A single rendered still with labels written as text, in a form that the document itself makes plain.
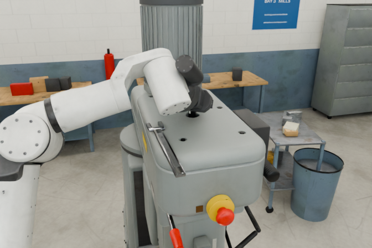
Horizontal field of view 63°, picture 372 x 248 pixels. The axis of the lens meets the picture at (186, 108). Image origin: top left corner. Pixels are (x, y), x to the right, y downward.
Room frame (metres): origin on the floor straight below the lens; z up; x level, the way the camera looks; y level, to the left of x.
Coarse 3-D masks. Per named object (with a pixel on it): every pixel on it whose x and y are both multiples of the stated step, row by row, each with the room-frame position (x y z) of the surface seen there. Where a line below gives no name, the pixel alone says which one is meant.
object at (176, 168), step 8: (152, 128) 0.65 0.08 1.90; (160, 128) 0.65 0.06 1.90; (160, 136) 0.61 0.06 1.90; (160, 144) 0.58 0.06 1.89; (168, 144) 0.57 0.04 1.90; (168, 152) 0.54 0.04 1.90; (168, 160) 0.51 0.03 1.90; (176, 160) 0.51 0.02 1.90; (176, 168) 0.48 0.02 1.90; (176, 176) 0.46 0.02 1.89; (184, 176) 0.46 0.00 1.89
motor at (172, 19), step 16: (144, 0) 0.94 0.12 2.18; (160, 0) 0.90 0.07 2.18; (176, 0) 0.90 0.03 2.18; (192, 0) 0.92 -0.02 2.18; (144, 16) 0.94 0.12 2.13; (160, 16) 0.91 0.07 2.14; (176, 16) 0.91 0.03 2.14; (192, 16) 0.93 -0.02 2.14; (144, 32) 0.94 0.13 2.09; (160, 32) 0.91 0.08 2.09; (176, 32) 0.91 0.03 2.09; (192, 32) 0.93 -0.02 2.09; (144, 48) 0.96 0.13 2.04; (176, 48) 0.91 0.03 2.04; (192, 48) 0.93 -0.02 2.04; (144, 80) 0.97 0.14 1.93
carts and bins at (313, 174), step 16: (288, 112) 3.07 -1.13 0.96; (272, 128) 2.94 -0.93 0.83; (288, 128) 2.80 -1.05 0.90; (304, 128) 2.94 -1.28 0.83; (288, 144) 2.59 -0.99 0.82; (304, 144) 2.60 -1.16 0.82; (272, 160) 2.99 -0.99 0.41; (288, 160) 3.16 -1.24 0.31; (304, 160) 2.83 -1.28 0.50; (320, 160) 2.62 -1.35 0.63; (336, 160) 2.71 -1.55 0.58; (288, 176) 2.82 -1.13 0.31; (304, 176) 2.51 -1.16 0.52; (320, 176) 2.43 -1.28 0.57; (336, 176) 2.45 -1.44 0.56; (272, 192) 2.59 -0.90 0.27; (304, 192) 2.50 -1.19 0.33; (320, 192) 2.44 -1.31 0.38; (272, 208) 2.59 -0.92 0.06; (304, 208) 2.49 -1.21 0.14; (320, 208) 2.45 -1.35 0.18
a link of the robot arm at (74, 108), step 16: (64, 96) 0.49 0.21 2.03; (80, 96) 0.50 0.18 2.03; (96, 96) 0.50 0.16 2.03; (112, 96) 0.51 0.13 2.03; (16, 112) 0.47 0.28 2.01; (32, 112) 0.46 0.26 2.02; (48, 112) 0.47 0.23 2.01; (64, 112) 0.47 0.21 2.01; (80, 112) 0.48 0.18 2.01; (96, 112) 0.49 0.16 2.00; (112, 112) 0.51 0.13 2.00; (64, 128) 0.48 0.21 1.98; (48, 160) 0.49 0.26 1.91
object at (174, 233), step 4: (168, 216) 0.57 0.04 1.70; (168, 220) 0.56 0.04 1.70; (172, 220) 0.56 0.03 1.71; (172, 224) 0.55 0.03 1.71; (172, 228) 0.54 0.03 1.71; (172, 232) 0.52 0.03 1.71; (176, 232) 0.52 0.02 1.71; (172, 236) 0.51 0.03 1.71; (176, 236) 0.50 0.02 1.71; (180, 236) 0.51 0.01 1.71; (172, 240) 0.50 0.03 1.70; (176, 240) 0.49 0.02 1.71; (180, 240) 0.50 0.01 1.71; (176, 244) 0.49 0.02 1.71; (180, 244) 0.49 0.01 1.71
